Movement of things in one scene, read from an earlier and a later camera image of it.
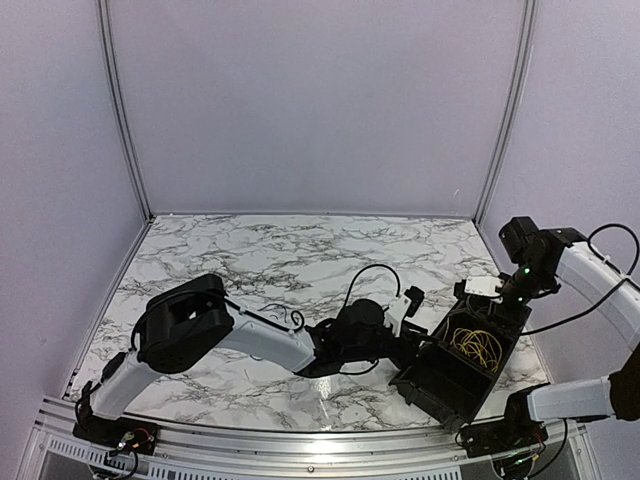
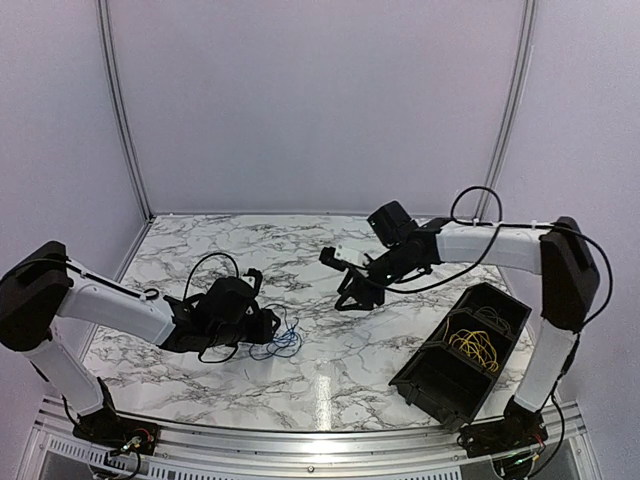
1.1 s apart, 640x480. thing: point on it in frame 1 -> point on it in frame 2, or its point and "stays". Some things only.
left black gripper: [407, 353] -> [264, 331]
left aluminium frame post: [104, 13] stays
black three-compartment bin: [454, 372] stays
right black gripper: [518, 315] -> [363, 292]
